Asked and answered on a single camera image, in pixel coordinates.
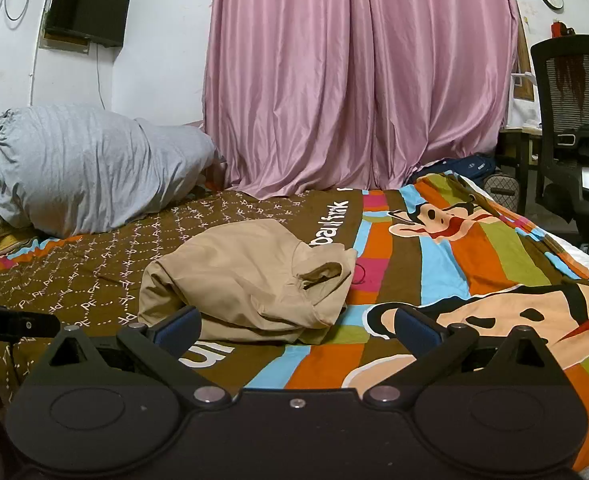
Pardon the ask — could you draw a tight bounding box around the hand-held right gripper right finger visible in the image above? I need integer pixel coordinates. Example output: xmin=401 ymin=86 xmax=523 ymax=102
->
xmin=363 ymin=305 xmax=572 ymax=408

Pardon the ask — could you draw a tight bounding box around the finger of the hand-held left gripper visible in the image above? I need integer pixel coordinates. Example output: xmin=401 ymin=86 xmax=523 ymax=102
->
xmin=12 ymin=311 xmax=61 ymax=339

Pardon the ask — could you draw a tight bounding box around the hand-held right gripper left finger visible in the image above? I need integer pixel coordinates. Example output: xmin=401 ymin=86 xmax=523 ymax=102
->
xmin=22 ymin=305 xmax=232 ymax=408

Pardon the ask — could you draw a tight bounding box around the beige hooded jacket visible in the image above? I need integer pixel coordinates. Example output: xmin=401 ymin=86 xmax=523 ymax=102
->
xmin=137 ymin=219 xmax=359 ymax=346

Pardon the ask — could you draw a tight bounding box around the cartoon printed blanket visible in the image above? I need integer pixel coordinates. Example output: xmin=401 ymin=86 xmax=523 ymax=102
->
xmin=0 ymin=172 xmax=589 ymax=476

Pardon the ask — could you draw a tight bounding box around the grey bedding bundle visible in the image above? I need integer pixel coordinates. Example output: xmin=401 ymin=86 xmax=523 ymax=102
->
xmin=0 ymin=104 xmax=218 ymax=239

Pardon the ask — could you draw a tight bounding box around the checkered bag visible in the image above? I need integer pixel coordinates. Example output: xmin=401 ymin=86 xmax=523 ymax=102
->
xmin=484 ymin=172 xmax=520 ymax=211

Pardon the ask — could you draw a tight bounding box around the white bed sheet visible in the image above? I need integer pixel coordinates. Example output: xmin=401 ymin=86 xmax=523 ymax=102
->
xmin=544 ymin=232 xmax=589 ymax=281

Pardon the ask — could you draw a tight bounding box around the dark blue bag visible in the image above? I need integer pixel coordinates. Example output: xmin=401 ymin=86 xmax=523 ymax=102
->
xmin=424 ymin=154 xmax=497 ymax=178

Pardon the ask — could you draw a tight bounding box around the wooden desk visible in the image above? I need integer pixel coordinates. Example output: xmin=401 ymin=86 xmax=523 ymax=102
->
xmin=497 ymin=127 xmax=545 ymax=216

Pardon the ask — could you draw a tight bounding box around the black mesh office chair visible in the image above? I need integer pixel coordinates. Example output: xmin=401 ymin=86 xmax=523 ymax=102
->
xmin=530 ymin=35 xmax=589 ymax=256

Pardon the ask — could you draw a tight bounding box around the pink curtain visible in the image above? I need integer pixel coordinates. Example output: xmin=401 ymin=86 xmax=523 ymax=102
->
xmin=203 ymin=0 xmax=520 ymax=200

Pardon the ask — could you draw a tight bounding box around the wooden framed picture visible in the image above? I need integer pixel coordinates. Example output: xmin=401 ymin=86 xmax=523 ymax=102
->
xmin=511 ymin=15 xmax=535 ymax=103

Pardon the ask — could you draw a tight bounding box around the black wall television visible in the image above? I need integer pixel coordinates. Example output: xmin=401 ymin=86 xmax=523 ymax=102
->
xmin=43 ymin=0 xmax=130 ymax=48

